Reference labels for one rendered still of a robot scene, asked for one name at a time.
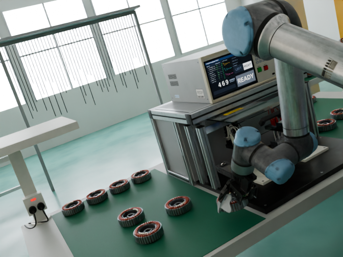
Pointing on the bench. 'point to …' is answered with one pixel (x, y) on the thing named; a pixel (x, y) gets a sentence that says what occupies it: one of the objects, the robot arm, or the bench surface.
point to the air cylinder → (276, 142)
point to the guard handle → (269, 117)
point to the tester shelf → (160, 112)
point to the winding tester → (192, 95)
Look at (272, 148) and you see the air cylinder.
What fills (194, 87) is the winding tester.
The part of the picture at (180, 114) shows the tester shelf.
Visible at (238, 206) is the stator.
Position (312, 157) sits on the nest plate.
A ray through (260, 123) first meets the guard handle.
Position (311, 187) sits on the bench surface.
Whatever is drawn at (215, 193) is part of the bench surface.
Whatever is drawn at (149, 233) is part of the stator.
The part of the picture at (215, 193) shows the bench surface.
